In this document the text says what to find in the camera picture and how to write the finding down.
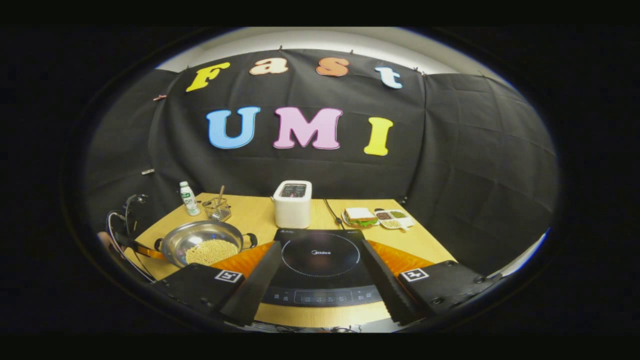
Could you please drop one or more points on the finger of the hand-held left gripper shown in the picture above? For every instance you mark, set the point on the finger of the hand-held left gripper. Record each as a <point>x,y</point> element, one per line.
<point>150,251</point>

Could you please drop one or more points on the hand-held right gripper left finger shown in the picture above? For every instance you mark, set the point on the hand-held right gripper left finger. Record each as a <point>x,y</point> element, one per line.
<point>255,290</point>

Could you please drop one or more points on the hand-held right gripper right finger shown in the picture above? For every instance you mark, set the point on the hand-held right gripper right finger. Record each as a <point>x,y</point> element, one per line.
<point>385,285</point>

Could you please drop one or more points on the black induction cooktop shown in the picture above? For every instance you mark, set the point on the black induction cooktop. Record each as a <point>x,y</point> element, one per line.
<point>320,255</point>

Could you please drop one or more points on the heap of soybeans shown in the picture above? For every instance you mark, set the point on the heap of soybeans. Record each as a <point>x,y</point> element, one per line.
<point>212,252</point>

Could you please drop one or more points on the white bottle with green label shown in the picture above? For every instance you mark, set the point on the white bottle with green label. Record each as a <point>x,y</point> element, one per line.
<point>189,200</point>

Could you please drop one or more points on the white divided dish of grains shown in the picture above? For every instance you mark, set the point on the white divided dish of grains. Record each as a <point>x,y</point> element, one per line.
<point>395,219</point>

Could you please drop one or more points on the white toaster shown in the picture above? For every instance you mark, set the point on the white toaster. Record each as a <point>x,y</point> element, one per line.
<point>292,210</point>

